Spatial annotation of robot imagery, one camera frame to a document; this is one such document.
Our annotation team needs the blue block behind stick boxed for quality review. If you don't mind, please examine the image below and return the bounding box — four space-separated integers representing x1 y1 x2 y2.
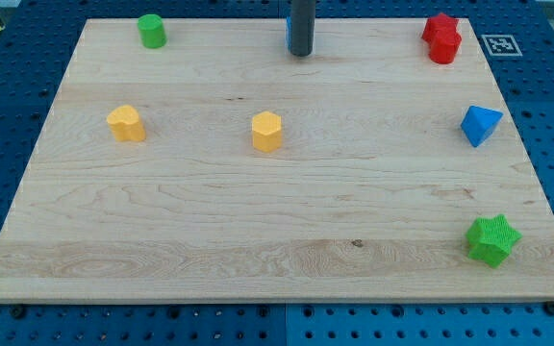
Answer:
286 16 291 51

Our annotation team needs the red star block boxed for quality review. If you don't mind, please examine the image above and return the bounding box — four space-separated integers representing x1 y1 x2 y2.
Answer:
421 12 459 43

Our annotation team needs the green star block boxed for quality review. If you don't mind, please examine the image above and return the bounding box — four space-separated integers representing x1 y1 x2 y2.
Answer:
466 214 522 268

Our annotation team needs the blue triangle block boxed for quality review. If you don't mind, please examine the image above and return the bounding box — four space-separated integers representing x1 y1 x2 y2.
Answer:
461 106 503 147

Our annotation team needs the wooden board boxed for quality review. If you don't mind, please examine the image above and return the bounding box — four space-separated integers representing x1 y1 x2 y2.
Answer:
0 18 554 305

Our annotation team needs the yellow hexagon block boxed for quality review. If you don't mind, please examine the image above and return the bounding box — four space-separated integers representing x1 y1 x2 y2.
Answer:
252 111 283 153

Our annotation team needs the white fiducial marker tag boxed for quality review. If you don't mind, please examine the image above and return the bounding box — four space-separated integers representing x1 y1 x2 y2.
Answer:
482 34 522 57

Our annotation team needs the green cylinder block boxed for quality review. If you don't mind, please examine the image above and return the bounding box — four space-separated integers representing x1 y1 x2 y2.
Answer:
137 13 167 49

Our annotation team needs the yellow heart block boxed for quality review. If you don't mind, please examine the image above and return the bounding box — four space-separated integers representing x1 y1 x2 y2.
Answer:
106 105 146 142

